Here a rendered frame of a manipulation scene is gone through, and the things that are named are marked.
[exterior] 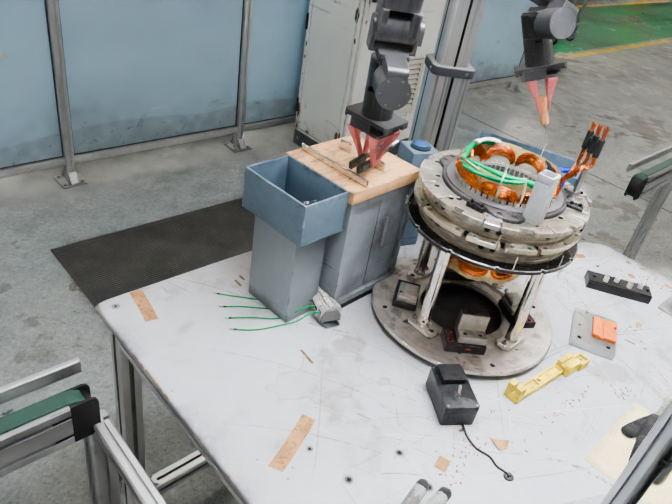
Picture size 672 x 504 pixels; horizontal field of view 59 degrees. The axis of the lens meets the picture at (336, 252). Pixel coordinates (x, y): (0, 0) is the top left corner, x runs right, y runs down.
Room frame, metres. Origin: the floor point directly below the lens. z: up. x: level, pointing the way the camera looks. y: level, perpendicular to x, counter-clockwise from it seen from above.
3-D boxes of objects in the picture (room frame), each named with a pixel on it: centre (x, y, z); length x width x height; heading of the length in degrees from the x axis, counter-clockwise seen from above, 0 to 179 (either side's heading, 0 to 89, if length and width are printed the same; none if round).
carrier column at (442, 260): (0.93, -0.20, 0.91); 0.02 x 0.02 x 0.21
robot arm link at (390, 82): (0.98, -0.04, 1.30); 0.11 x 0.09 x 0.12; 11
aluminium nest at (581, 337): (1.03, -0.58, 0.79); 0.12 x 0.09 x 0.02; 163
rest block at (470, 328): (0.90, -0.29, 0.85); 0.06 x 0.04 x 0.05; 96
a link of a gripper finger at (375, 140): (1.03, -0.03, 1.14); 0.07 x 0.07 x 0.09; 52
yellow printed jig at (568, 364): (0.87, -0.45, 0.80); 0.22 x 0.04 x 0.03; 131
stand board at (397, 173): (1.08, 0.00, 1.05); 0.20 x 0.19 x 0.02; 141
